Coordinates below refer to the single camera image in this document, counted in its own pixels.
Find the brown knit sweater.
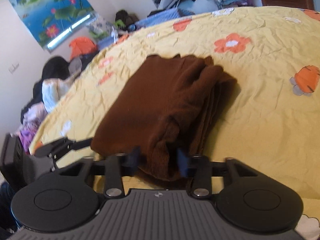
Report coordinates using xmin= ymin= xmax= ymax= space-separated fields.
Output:
xmin=91 ymin=55 xmax=237 ymax=181

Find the white fluffy garment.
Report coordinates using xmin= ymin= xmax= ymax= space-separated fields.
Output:
xmin=42 ymin=77 xmax=74 ymax=113

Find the yellow carrot print bed quilt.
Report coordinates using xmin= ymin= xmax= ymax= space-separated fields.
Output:
xmin=29 ymin=7 xmax=319 ymax=239

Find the black garment by bed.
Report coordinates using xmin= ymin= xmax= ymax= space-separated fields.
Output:
xmin=21 ymin=56 xmax=70 ymax=123

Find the orange garment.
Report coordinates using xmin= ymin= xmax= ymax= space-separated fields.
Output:
xmin=69 ymin=37 xmax=98 ymax=60

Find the floral cushion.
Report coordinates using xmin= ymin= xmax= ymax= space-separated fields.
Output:
xmin=86 ymin=15 xmax=115 ymax=41

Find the blue quilted cover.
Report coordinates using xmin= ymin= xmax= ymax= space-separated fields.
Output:
xmin=97 ymin=7 xmax=196 ymax=51

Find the lotus flower wall picture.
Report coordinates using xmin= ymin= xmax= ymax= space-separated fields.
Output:
xmin=8 ymin=0 xmax=94 ymax=51

